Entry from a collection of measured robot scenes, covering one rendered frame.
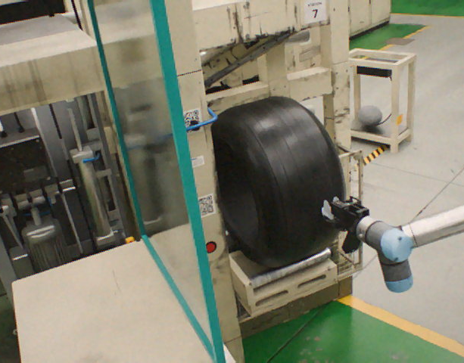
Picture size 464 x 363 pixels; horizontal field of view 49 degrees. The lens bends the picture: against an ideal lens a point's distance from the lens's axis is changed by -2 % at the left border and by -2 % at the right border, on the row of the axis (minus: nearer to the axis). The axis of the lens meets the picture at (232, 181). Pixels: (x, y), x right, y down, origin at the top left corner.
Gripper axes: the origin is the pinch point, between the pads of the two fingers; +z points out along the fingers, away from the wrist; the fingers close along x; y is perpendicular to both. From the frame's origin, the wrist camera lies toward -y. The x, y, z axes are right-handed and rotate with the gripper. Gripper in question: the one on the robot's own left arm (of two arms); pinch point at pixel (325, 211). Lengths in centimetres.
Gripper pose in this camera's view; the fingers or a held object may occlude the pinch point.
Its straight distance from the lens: 163.7
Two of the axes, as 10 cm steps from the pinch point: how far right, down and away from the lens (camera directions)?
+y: -1.5, -9.2, -3.6
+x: -9.0, 2.8, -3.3
